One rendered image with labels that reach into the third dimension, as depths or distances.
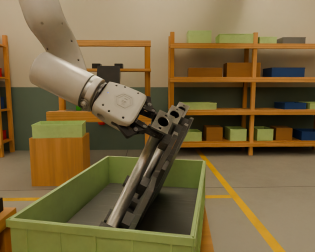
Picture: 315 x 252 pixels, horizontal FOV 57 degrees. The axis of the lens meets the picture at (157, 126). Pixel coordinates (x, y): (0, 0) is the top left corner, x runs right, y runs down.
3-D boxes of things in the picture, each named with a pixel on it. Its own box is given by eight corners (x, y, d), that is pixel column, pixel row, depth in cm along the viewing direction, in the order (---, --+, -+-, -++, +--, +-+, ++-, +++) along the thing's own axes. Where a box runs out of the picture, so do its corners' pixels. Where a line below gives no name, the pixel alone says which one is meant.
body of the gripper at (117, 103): (85, 100, 63) (132, 123, 63) (107, 71, 69) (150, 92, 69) (83, 119, 69) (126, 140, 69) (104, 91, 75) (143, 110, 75)
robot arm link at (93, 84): (78, 93, 63) (90, 99, 63) (97, 68, 68) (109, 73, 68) (76, 115, 69) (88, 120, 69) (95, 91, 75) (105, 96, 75)
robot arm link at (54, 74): (85, 108, 74) (74, 106, 65) (39, 85, 74) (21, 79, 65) (99, 78, 74) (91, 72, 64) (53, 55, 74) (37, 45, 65)
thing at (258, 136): (332, 155, 538) (342, 30, 509) (169, 156, 528) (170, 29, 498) (315, 149, 592) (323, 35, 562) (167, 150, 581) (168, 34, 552)
